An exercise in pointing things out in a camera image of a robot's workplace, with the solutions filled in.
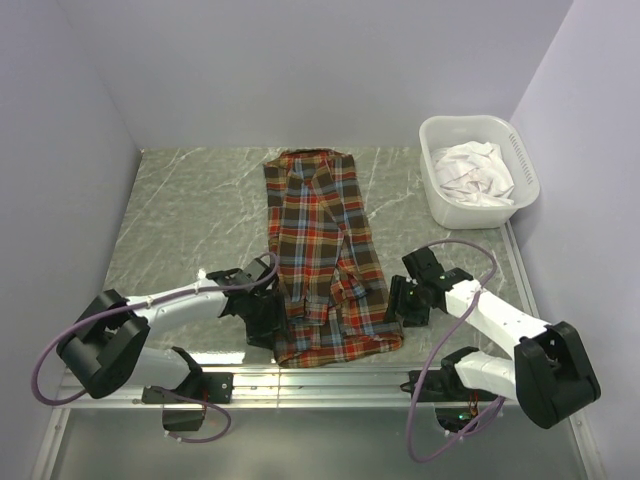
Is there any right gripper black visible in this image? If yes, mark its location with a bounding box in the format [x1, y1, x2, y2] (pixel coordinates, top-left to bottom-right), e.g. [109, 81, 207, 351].
[382, 274, 431, 328]

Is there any black box under rail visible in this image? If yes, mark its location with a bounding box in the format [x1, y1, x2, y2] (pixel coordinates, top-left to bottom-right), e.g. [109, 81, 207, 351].
[161, 403, 207, 433]

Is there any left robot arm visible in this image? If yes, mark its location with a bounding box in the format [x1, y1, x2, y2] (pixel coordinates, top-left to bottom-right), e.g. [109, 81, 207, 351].
[55, 253, 286, 402]

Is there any white shirt in basket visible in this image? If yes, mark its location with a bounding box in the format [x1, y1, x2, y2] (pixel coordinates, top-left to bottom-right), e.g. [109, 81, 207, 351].
[431, 141, 515, 208]

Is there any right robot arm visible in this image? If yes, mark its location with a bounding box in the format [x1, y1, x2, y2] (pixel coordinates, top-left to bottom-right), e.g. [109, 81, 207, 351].
[385, 247, 601, 429]

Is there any white plastic basket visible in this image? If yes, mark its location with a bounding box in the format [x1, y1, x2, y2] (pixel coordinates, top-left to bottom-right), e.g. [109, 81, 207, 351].
[419, 115, 540, 230]

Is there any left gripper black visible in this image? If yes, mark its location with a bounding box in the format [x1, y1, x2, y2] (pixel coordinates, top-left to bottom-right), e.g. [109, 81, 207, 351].
[241, 292, 293, 350]

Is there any aluminium rail frame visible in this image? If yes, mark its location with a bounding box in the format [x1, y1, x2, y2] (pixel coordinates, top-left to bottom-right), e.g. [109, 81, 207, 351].
[29, 219, 609, 480]

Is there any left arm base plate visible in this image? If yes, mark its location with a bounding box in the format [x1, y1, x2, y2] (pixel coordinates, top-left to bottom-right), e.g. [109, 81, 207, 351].
[141, 371, 234, 404]

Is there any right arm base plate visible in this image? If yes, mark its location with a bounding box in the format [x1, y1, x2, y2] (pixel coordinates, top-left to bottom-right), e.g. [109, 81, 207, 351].
[418, 368, 497, 403]

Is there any plaid long sleeve shirt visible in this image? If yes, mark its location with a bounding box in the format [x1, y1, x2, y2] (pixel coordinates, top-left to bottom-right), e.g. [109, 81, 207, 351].
[263, 149, 404, 368]

